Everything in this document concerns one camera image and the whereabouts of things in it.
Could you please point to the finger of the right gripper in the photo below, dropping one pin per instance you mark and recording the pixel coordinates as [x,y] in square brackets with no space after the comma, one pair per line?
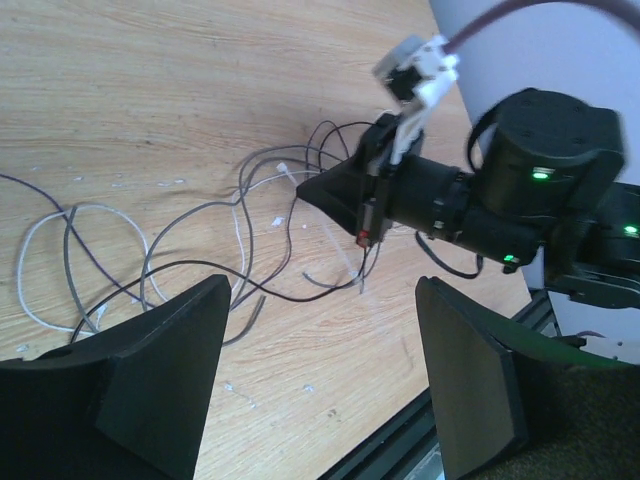
[339,192]

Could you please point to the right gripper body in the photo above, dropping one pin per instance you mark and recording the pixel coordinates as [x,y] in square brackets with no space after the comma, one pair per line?
[373,163]

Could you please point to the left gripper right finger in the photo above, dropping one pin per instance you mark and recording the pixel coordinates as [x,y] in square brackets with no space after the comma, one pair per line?
[511,403]

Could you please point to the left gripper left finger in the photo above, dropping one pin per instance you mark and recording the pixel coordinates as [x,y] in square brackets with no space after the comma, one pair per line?
[130,402]

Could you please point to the white zip tie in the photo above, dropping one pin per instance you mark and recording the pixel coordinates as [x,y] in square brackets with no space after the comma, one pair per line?
[351,270]

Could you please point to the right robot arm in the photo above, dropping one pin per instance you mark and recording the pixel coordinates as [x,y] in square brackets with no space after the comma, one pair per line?
[547,186]

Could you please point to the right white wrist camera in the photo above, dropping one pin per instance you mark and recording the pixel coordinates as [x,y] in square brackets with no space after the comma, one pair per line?
[417,73]

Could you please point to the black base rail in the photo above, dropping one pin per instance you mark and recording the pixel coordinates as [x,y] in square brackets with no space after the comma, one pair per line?
[404,447]

